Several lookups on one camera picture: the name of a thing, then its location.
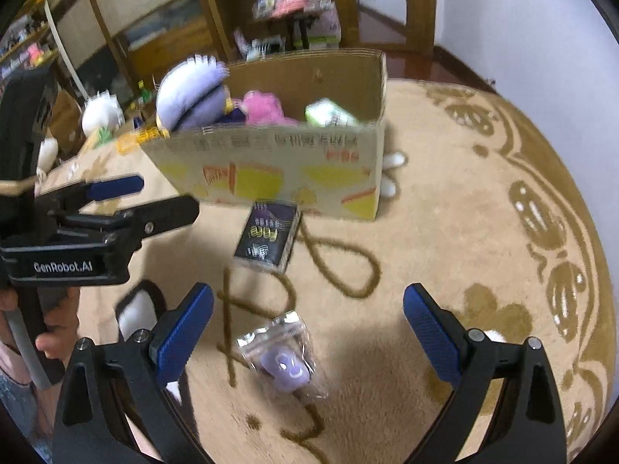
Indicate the purple toy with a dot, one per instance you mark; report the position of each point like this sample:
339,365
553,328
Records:
285,362

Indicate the cream plush animal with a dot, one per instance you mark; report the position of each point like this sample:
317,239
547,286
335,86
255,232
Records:
47,154

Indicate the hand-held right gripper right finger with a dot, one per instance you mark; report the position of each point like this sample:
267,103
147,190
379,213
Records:
433,333

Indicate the wooden wardrobe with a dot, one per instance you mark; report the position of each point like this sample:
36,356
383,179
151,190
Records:
145,19

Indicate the small black box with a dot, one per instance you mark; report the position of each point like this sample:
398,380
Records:
266,237

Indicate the brown flower-print blanket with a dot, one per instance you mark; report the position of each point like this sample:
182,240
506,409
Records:
435,251

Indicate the white pole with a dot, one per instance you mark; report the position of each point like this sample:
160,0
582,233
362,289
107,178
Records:
63,43

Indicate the translucent storage bin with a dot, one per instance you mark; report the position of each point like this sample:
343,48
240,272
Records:
325,29

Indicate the person's left hand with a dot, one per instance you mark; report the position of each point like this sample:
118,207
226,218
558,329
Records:
63,324

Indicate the wooden corner shelf unit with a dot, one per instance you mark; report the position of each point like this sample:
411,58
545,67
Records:
242,0

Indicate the purple-haired plush doll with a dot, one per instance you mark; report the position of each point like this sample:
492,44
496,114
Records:
188,92

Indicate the wall shelf with figurines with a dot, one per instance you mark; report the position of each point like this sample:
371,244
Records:
29,43

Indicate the white-haired plush head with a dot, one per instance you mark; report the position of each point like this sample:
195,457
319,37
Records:
101,113

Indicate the yellow and green toy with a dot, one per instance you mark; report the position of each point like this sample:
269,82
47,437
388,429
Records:
130,141

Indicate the pink cloth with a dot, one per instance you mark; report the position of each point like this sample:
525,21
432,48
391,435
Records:
290,4

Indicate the small cluttered table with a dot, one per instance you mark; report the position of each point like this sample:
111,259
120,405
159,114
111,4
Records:
295,14

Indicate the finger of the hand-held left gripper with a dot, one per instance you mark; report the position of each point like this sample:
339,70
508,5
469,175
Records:
159,217
116,188

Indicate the green packet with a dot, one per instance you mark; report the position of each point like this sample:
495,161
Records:
331,113

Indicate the pink and white plush toy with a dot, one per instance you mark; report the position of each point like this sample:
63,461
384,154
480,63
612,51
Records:
263,109

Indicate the printed cardboard box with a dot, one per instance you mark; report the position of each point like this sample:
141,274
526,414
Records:
271,174

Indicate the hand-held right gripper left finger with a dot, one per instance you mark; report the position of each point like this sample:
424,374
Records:
186,336

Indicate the wooden door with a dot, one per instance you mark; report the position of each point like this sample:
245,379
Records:
420,5

